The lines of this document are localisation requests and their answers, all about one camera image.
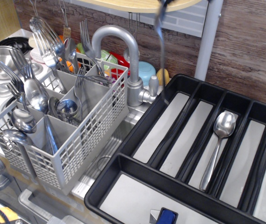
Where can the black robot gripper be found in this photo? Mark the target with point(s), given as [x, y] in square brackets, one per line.
[167, 1]

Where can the big steel spoon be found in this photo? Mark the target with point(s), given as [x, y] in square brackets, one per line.
[158, 28]

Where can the slotted steel spoon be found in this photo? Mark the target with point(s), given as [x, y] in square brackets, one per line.
[37, 25]

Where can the steel spoon in tray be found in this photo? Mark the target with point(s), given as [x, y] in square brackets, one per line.
[224, 127]

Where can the steel spoon behind centre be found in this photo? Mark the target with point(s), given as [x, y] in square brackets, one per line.
[36, 95]

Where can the black cutlery tray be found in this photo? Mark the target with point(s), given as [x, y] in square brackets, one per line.
[161, 162]

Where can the grey plastic cutlery basket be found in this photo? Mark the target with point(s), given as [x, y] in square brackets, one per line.
[103, 110]

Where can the steel spoon front left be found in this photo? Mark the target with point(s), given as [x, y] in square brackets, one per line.
[23, 121]

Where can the steel spoon lowest left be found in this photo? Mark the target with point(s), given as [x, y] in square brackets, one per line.
[16, 136]

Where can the light wooden round shelf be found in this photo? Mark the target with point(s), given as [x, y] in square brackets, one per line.
[141, 6]

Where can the light blue toy bowl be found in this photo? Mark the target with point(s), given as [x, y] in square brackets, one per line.
[146, 70]

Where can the yellow toy corn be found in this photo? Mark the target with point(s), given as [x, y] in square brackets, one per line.
[165, 77]

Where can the steel fork back compartment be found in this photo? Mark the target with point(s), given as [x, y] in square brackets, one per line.
[87, 47]

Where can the steel fork compartment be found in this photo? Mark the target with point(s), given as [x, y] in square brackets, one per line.
[78, 88]
[87, 47]

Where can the red toy pepper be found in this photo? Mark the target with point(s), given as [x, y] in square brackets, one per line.
[120, 60]

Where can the silver kitchen faucet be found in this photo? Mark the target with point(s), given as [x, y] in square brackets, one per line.
[137, 94]

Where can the steel fork middle compartment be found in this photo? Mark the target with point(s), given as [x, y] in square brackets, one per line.
[78, 88]

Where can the large steel fork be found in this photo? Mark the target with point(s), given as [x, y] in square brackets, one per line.
[49, 57]

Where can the steel fork left cluster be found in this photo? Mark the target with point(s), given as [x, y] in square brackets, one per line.
[16, 86]

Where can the blue block bottom edge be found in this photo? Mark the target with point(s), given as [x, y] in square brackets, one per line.
[167, 216]

